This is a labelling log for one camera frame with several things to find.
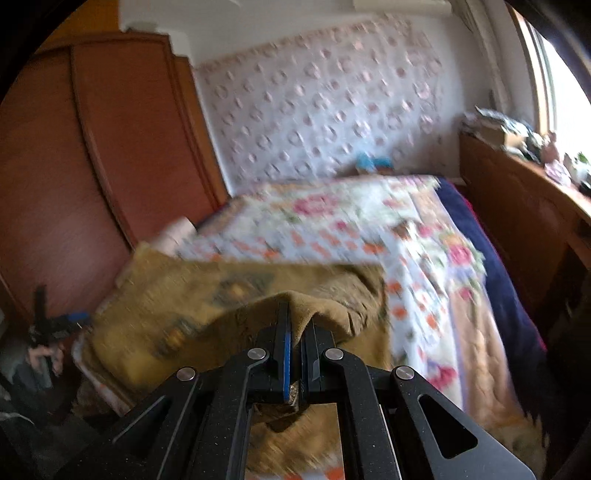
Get pink floral quilt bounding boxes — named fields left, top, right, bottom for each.
left=188, top=176, right=546, bottom=474

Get dark blue blanket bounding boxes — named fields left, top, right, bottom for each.
left=436, top=177, right=547, bottom=416

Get pink figurine on cabinet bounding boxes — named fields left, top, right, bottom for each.
left=541, top=131, right=560, bottom=165

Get person's left hand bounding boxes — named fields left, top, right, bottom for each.
left=27, top=344, right=64, bottom=376

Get sheer circle-pattern curtain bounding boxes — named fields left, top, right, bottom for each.
left=194, top=14, right=456, bottom=195

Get gathered patterned window curtain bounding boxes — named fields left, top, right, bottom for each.
left=455, top=0, right=512, bottom=114

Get beige wall air conditioner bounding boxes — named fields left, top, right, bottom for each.
left=353, top=0, right=453, bottom=17

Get red-brown louvered wooden wardrobe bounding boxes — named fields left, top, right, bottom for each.
left=1, top=32, right=228, bottom=330

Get small bottles on cabinet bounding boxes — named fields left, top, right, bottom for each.
left=563, top=153, right=590, bottom=186

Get long wooden side cabinet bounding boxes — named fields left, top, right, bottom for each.
left=459, top=133, right=590, bottom=338

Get teal item on box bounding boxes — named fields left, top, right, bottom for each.
left=356, top=153, right=394, bottom=175

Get golden brown patterned garment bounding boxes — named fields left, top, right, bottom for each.
left=82, top=247, right=393, bottom=479

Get stack of papers and boxes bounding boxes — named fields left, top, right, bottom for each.
left=462, top=107, right=529, bottom=148

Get pale pink pillow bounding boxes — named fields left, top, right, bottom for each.
left=147, top=217, right=197, bottom=257

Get window with wooden frame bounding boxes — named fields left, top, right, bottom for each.
left=508, top=6, right=590, bottom=158

